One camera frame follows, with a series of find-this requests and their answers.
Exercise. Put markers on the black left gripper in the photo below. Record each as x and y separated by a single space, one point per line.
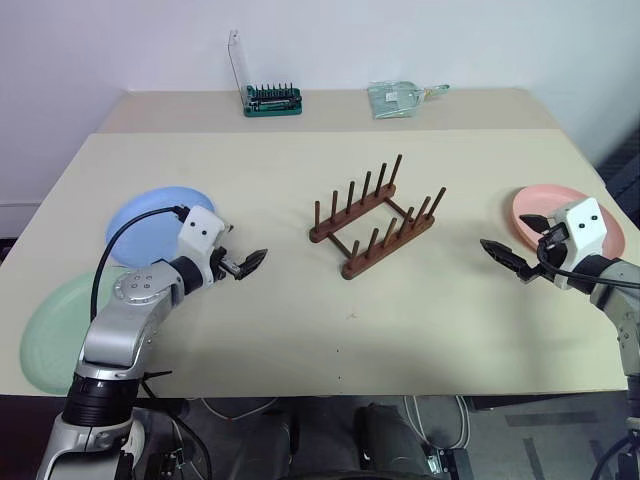
226 267

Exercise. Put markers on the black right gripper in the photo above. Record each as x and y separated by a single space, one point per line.
552 250

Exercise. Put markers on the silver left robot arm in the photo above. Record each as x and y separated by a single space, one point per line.
125 325

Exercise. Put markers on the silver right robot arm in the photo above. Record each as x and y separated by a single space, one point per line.
622 312

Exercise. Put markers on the brown wooden dish rack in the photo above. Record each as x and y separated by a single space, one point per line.
387 246

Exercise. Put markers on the pink red plate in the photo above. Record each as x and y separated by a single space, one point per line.
537 200

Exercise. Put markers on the blue plate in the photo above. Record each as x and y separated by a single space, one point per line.
147 240

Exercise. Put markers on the black ribbed object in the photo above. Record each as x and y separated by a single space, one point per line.
625 175

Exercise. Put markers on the green screwdriver bit box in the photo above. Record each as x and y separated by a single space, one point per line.
272 105

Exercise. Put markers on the green plate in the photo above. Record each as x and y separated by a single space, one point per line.
55 335

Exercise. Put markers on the dark rounded shape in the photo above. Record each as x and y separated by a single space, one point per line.
390 440

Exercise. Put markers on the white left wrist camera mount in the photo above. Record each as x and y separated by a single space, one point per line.
200 232

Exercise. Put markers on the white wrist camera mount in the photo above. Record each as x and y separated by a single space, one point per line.
587 230
200 232

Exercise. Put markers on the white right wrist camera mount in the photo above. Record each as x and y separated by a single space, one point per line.
587 230

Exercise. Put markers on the silver metal bracket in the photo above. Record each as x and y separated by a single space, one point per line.
442 461

